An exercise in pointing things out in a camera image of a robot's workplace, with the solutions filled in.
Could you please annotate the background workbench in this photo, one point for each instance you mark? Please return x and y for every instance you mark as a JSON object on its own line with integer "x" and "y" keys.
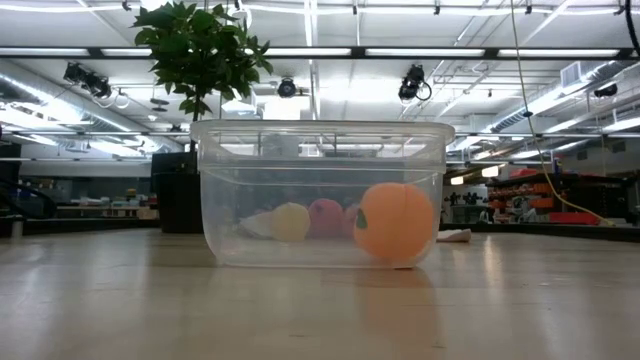
{"x": 100, "y": 202}

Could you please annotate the orange toy fruit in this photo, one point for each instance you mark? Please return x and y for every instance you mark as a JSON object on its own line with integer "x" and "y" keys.
{"x": 395, "y": 222}

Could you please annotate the small black ceiling fixture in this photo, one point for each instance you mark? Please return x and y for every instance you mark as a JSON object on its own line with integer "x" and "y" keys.
{"x": 606, "y": 90}

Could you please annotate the round black ceiling camera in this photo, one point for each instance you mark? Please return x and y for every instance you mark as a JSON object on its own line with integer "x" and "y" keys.
{"x": 286, "y": 88}

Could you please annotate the black plant pot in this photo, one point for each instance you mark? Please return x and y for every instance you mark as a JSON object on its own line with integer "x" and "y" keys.
{"x": 175, "y": 200}

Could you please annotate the green leafy plant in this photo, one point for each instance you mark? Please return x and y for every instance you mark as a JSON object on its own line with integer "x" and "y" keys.
{"x": 200, "y": 50}

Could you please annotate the red toy bell pepper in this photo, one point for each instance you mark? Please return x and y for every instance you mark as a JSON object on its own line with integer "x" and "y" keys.
{"x": 326, "y": 217}

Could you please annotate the black ceiling camera cluster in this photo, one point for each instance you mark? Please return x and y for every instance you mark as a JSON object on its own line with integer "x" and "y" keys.
{"x": 90, "y": 80}

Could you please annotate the clear plastic tupperware container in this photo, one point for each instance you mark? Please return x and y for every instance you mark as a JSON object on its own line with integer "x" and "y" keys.
{"x": 320, "y": 255}

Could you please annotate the beige cloth towel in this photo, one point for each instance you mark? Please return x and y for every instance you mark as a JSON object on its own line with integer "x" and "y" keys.
{"x": 455, "y": 235}

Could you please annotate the black ceiling light rail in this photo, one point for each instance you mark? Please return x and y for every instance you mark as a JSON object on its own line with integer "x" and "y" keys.
{"x": 357, "y": 51}

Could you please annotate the red round toy fruit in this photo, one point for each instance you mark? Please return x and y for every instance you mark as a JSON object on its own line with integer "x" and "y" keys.
{"x": 350, "y": 222}

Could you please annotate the shelf with red bins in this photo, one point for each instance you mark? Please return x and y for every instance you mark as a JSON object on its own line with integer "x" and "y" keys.
{"x": 570, "y": 218}

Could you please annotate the yellow toy lemon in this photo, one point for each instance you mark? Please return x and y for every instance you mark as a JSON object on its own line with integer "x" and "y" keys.
{"x": 291, "y": 222}

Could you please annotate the black aluminium table frame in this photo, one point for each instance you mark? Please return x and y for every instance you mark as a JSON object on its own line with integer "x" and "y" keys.
{"x": 75, "y": 226}

